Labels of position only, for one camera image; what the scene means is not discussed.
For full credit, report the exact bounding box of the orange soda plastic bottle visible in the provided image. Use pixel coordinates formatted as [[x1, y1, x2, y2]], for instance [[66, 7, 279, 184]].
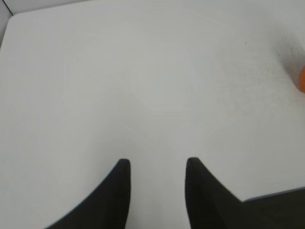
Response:
[[298, 67, 305, 93]]

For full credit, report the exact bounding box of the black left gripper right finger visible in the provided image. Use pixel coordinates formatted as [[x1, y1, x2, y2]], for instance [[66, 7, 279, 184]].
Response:
[[185, 157, 305, 229]]

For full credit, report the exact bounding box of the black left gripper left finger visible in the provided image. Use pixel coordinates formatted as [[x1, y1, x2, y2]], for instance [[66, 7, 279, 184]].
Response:
[[49, 159, 131, 229]]

